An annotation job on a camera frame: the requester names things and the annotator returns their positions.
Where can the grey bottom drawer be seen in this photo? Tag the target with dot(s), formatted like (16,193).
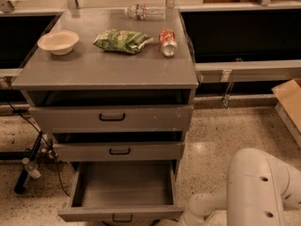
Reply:
(122,191)

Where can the grey drawer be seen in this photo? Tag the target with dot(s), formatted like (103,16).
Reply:
(122,191)
(128,151)
(97,119)

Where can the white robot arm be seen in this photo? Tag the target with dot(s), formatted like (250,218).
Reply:
(260,189)

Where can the grey middle drawer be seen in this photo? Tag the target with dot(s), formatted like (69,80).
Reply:
(128,151)

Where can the grey top drawer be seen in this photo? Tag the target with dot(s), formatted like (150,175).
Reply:
(97,119)

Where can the grey drawer cabinet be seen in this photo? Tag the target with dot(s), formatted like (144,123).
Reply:
(89,76)

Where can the cardboard box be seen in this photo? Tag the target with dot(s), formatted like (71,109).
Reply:
(289,96)

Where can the small bottle on floor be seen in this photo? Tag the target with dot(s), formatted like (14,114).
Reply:
(31,167)

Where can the red soda can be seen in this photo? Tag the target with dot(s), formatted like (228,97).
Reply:
(168,44)

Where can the green chip bag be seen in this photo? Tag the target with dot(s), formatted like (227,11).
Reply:
(125,41)

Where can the clear plastic water bottle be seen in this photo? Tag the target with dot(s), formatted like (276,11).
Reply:
(145,12)

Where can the white bowl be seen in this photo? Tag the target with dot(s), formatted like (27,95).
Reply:
(59,42)

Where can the grey metal rail frame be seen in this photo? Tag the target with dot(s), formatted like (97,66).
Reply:
(248,71)

